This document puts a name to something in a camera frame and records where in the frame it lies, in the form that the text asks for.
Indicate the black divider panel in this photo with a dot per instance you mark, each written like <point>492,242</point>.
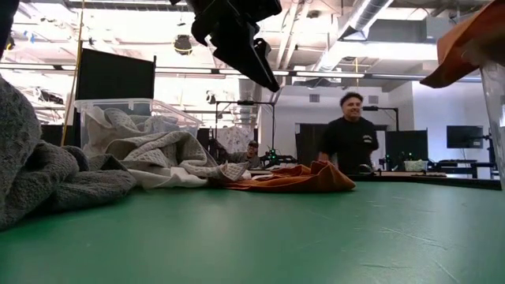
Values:
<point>406,148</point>

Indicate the round black ceiling fixture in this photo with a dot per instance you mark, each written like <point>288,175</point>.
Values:
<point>183,44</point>

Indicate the standing person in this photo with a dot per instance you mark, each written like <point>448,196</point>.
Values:
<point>349,146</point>

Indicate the white container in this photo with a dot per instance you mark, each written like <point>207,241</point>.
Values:
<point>416,165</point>

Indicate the robot with green light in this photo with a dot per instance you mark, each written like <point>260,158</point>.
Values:
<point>276,158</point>

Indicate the distant work table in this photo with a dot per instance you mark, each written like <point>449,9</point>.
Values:
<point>461,163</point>

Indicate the black stand frame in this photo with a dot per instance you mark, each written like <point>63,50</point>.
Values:
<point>244,103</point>
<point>380,108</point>

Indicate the seated person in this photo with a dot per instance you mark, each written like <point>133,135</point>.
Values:
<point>248,158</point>

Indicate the clear plastic bin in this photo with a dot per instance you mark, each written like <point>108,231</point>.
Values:
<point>138,104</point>

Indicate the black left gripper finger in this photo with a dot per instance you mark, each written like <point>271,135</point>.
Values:
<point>246,59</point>
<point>265,47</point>

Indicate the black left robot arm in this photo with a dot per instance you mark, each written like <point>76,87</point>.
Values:
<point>7,23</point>

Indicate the wall mounted black monitor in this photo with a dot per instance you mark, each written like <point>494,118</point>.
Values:
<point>464,137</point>

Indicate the grey waffle towel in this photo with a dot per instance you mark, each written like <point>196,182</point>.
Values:
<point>39,177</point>

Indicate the white plain towel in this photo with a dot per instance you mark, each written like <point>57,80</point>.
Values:
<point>165,179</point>

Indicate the black standing panel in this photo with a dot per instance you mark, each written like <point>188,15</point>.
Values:
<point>114,75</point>

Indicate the orange towel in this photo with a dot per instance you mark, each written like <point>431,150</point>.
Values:
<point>307,179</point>
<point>461,43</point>

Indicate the silver ceiling duct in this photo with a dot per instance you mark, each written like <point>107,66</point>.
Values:
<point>363,19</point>

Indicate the white waffle towel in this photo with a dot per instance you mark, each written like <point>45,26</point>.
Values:
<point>169,150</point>
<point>118,122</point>

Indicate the green table mat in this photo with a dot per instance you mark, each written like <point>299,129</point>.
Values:
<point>276,236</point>

